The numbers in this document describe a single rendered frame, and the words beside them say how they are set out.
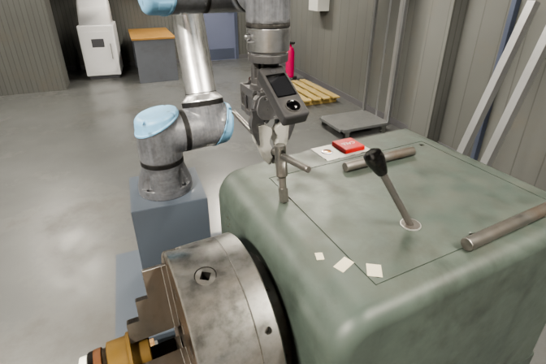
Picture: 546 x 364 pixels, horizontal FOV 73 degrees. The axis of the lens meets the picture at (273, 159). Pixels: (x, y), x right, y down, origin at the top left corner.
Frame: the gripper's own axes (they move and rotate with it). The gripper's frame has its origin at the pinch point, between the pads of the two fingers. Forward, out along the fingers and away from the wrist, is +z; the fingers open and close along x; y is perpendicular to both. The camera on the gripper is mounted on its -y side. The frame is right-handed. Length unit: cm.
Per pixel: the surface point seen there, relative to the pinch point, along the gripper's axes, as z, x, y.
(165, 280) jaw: 14.6, 24.1, -7.4
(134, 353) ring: 21.8, 31.1, -13.4
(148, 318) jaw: 18.6, 28.0, -10.3
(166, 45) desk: 76, -95, 598
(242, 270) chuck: 9.4, 13.3, -16.1
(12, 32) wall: 45, 119, 618
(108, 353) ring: 20.5, 34.7, -12.5
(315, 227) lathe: 7.1, -1.1, -14.5
